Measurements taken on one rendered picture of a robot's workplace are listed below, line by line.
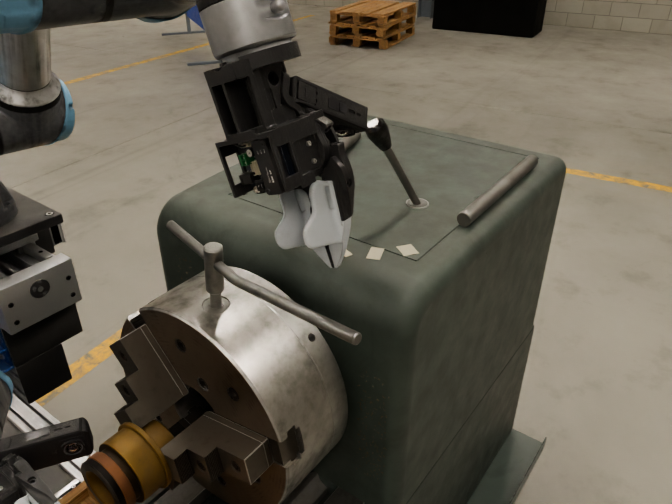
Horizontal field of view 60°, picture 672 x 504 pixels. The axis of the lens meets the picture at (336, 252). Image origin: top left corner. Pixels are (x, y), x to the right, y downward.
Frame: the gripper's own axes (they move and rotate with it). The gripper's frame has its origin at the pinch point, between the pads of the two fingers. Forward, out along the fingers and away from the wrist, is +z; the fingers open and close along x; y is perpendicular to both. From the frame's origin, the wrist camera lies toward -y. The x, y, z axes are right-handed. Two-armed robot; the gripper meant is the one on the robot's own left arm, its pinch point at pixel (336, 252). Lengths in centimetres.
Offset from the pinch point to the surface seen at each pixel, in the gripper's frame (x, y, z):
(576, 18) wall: -271, -964, 30
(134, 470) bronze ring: -22.2, 18.4, 18.3
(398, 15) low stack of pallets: -418, -699, -47
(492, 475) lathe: -23, -52, 79
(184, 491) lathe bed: -40, 6, 38
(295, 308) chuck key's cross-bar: -1.8, 5.9, 3.3
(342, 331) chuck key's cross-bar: 4.7, 7.2, 4.6
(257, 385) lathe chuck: -11.7, 6.3, 13.5
